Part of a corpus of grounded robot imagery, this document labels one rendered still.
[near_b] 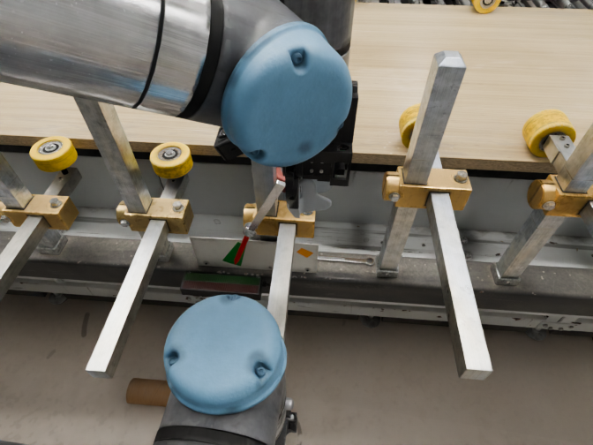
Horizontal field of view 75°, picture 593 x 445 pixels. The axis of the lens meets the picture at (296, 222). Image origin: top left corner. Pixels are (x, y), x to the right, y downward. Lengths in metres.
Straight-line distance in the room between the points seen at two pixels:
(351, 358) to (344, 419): 0.21
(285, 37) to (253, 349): 0.17
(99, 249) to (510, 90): 1.05
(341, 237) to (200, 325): 0.78
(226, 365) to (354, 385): 1.26
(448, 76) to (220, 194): 0.65
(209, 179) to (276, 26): 0.80
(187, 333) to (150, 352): 1.36
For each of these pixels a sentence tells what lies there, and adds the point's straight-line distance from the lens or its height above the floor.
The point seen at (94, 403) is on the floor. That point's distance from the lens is 1.62.
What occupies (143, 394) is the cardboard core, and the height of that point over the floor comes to 0.08.
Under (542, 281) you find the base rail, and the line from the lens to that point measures 0.98.
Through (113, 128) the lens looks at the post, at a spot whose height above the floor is 1.04.
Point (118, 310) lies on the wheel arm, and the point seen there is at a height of 0.85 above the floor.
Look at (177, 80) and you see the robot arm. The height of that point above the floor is 1.31.
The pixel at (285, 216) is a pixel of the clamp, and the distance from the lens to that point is 0.72.
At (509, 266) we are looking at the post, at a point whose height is 0.76.
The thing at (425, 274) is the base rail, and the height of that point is 0.70.
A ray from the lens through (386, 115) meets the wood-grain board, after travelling 0.93.
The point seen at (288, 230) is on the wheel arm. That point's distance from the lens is 0.71.
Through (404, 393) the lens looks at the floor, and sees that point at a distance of 1.52.
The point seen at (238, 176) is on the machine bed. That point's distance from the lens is 0.96.
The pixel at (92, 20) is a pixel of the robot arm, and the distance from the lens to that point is 0.19.
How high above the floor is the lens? 1.41
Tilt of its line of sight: 49 degrees down
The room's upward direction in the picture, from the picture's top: straight up
